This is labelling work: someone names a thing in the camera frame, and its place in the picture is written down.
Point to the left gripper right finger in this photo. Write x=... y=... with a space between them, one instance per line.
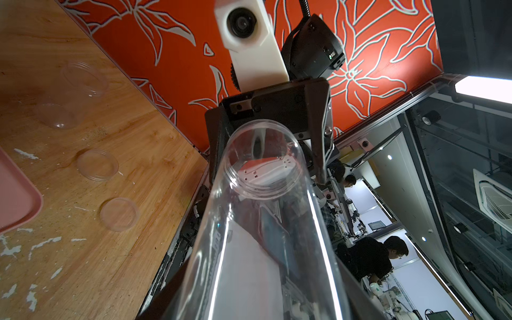
x=360 y=305

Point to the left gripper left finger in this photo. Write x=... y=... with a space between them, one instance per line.
x=164 y=306

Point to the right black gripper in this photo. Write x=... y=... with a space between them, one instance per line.
x=304 y=107

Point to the clear jar lid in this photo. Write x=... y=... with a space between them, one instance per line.
x=119 y=214
x=97 y=165

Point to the clear cookie jar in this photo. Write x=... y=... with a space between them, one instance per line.
x=262 y=251
x=68 y=99

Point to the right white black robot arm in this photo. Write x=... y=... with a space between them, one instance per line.
x=310 y=51

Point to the person in black shirt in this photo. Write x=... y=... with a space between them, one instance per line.
x=369 y=258

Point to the pink plastic tray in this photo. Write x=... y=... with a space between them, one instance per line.
x=21 y=201

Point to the ceiling light strip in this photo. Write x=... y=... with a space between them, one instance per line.
x=486 y=88

